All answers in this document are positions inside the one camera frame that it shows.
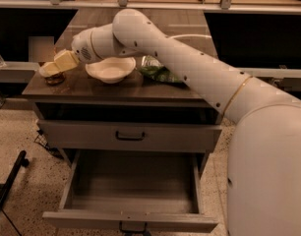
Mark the white bowl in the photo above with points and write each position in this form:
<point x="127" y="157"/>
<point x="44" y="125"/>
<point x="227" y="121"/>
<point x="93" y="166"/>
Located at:
<point x="111" y="70"/>

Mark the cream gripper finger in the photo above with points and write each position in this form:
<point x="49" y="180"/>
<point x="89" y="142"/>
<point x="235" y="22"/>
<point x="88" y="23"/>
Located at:
<point x="48" y="69"/>
<point x="66" y="60"/>

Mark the orange drink can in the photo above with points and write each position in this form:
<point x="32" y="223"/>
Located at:
<point x="55" y="79"/>

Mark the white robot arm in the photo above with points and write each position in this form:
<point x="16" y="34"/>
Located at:
<point x="264" y="161"/>

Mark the closed upper drawer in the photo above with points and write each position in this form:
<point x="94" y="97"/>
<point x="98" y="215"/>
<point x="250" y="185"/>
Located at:
<point x="130" y="136"/>

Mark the green chip bag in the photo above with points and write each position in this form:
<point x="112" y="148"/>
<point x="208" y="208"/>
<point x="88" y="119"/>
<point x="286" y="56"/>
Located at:
<point x="153" y="69"/>

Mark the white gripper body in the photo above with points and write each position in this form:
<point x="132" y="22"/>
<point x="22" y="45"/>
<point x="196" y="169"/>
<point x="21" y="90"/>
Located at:
<point x="82" y="47"/>

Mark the black wire basket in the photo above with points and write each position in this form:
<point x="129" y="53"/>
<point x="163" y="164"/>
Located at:
<point x="42" y="141"/>

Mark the grey drawer cabinet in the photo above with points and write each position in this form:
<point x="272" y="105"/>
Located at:
<point x="134" y="100"/>

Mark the open middle drawer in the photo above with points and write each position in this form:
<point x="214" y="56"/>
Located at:
<point x="134" y="192"/>

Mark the black left stand leg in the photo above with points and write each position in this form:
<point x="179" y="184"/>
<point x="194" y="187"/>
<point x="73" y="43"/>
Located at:
<point x="5" y="187"/>

